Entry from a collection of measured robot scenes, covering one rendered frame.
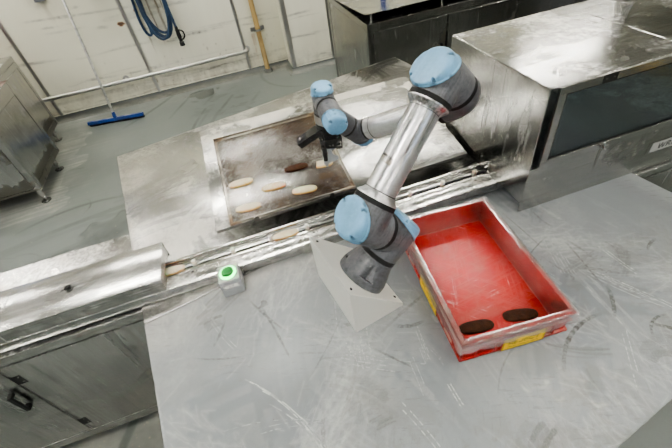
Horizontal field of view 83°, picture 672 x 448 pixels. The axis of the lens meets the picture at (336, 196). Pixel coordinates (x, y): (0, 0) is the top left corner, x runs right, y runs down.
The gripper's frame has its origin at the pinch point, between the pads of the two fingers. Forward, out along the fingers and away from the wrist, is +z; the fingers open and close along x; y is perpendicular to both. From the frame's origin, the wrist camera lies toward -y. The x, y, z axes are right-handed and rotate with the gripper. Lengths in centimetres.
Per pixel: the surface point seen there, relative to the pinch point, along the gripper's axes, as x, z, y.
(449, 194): -24, 5, 44
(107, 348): -49, 25, -89
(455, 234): -41, 6, 40
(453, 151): -2, 6, 54
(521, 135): -25, -21, 63
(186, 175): 27, 21, -65
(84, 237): 80, 117, -180
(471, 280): -60, 3, 37
